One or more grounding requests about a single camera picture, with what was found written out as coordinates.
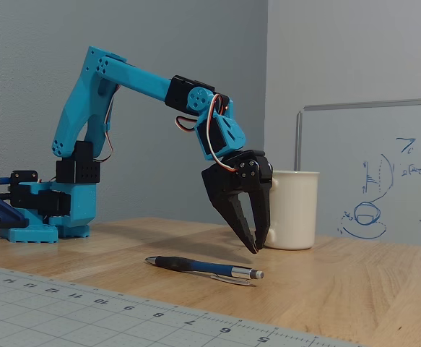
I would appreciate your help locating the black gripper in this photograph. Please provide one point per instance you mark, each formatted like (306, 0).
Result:
(220, 178)

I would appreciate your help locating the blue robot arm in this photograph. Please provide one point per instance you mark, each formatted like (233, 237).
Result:
(138, 77)

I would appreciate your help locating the blue and black pen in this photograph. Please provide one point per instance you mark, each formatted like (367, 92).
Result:
(195, 266)

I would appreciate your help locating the cream ceramic mug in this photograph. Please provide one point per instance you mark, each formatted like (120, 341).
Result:
(297, 209)

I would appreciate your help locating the whiteboard with blue drawings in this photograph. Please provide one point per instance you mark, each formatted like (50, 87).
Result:
(394, 144)

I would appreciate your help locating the grey gridded cutting mat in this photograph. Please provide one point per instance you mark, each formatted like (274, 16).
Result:
(69, 318)

